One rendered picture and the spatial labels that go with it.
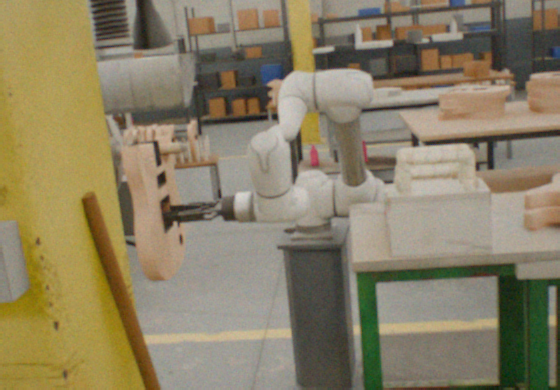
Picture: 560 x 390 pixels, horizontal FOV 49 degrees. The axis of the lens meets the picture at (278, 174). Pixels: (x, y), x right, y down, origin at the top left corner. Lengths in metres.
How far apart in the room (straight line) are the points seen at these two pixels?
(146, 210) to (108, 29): 0.51
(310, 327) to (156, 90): 1.40
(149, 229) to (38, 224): 0.92
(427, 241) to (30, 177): 1.19
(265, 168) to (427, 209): 0.45
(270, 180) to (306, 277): 1.07
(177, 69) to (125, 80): 0.15
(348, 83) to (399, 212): 0.59
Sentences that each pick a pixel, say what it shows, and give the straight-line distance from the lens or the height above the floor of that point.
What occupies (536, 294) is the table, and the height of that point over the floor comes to 0.80.
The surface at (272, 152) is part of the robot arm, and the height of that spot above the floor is 1.26.
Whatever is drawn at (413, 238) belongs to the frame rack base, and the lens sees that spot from 1.74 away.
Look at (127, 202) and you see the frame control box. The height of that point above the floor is 1.04.
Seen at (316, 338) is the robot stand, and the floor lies 0.27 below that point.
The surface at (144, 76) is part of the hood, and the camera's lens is 1.76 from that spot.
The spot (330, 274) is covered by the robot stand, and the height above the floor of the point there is 0.56.
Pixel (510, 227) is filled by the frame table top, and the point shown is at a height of 0.93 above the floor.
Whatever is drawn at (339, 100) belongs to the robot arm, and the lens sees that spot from 2.14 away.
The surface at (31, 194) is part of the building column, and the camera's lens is 0.80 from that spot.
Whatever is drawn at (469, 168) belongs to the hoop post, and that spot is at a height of 1.16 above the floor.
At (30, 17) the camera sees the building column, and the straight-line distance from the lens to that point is 0.85.
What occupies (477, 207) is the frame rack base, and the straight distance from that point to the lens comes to 1.73.
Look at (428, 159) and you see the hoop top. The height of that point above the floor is 1.20.
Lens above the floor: 1.56
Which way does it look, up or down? 13 degrees down
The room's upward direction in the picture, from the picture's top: 6 degrees counter-clockwise
